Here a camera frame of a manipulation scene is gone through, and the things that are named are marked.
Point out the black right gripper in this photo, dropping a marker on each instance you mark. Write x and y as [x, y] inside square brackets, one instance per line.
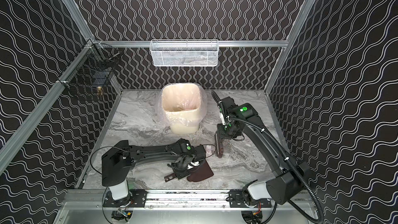
[222, 132]

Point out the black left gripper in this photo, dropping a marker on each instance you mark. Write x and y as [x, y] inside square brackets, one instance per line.
[179, 173]

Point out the brown cartoon-face hand broom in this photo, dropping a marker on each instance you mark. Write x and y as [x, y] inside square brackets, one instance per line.
[219, 145]

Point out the brown plastic dustpan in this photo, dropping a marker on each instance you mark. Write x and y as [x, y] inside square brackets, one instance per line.
[194, 174]

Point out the cream trash bin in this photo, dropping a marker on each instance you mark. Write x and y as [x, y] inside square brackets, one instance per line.
[182, 109]

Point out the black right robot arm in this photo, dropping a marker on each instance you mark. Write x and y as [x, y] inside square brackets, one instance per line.
[238, 120]

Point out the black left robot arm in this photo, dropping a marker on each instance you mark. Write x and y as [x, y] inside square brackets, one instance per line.
[184, 159]

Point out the pink white scrap near bin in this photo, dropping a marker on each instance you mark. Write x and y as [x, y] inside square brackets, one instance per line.
[210, 150]

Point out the small brass bell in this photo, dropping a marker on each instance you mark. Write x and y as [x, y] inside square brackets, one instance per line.
[100, 91]

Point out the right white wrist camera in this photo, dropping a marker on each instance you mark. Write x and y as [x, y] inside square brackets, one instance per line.
[222, 118]

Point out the white wire wall basket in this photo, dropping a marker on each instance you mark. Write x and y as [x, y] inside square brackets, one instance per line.
[184, 52]

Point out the black wire wall basket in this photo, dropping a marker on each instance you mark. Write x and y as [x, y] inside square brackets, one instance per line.
[96, 69]

